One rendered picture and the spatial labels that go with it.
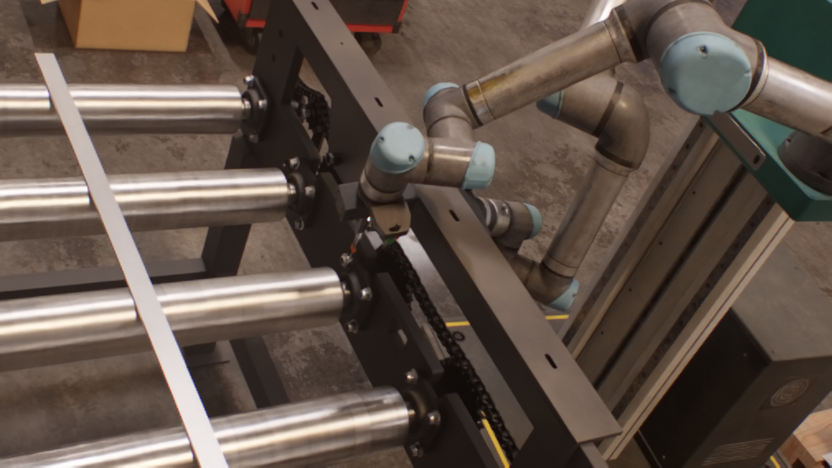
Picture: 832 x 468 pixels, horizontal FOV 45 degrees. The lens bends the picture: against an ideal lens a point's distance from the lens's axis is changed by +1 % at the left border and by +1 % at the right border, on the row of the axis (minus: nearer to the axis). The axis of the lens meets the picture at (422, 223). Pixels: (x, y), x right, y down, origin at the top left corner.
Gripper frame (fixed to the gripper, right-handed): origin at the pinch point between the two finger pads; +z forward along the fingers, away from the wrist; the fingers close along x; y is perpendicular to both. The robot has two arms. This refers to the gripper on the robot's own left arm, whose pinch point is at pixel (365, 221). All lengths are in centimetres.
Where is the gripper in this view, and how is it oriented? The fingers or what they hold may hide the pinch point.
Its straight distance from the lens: 176.1
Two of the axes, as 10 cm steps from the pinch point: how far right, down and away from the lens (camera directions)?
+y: -2.8, -9.1, 3.2
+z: -2.3, 3.9, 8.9
